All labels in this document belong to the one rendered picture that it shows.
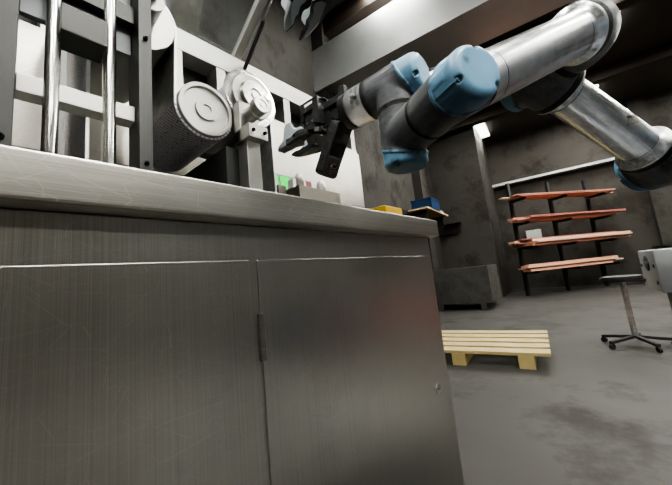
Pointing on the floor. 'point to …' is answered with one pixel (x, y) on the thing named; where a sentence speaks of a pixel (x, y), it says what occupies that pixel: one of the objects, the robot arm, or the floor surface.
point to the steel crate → (467, 286)
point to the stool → (630, 315)
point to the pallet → (497, 345)
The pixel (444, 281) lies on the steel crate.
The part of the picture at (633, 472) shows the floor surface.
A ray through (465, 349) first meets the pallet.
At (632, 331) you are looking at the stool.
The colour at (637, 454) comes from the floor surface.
